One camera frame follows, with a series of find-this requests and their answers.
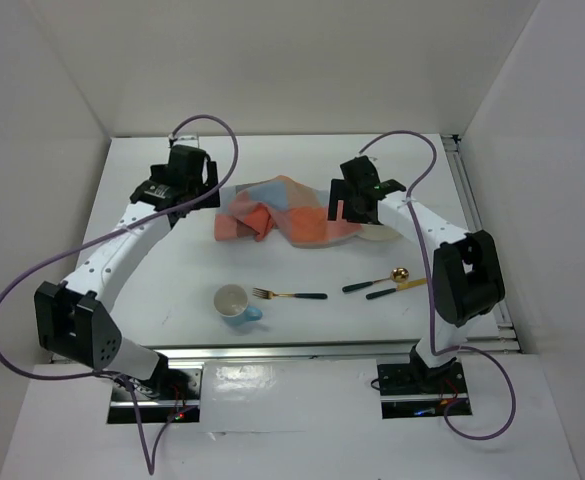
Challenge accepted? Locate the aluminium rail front edge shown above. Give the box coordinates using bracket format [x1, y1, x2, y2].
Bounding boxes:
[150, 340, 417, 361]

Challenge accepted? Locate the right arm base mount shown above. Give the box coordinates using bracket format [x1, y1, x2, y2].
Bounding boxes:
[370, 361, 472, 419]

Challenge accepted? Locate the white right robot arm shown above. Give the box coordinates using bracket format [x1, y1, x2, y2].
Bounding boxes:
[328, 156, 505, 392]

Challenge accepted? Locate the gold knife dark handle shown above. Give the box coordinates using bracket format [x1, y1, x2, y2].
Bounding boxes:
[366, 278, 427, 300]

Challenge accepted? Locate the blue mug white inside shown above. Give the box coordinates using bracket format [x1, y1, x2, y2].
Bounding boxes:
[213, 284, 263, 333]

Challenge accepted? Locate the gold fork dark handle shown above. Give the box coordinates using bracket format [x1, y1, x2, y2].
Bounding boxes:
[252, 288, 328, 300]

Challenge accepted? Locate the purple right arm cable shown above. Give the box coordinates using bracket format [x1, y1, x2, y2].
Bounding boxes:
[359, 129, 517, 441]

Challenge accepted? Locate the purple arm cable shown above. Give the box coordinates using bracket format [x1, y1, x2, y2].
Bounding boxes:
[0, 113, 239, 475]
[359, 129, 517, 441]

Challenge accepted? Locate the checkered orange blue cloth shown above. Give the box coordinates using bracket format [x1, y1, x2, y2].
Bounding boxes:
[214, 175, 363, 248]

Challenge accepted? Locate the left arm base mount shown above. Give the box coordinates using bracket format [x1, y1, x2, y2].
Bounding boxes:
[107, 362, 205, 424]

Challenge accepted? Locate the cream ceramic plate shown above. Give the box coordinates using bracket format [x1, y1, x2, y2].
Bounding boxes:
[357, 225, 401, 242]

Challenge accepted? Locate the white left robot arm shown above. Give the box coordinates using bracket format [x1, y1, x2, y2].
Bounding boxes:
[34, 144, 220, 399]

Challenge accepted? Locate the aluminium rail right side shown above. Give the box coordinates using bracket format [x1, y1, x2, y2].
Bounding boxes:
[441, 135, 522, 354]

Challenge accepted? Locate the gold spoon dark handle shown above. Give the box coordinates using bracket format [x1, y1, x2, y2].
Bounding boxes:
[341, 267, 410, 294]

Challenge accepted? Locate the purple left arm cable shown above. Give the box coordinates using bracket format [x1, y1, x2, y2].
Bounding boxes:
[0, 113, 239, 475]

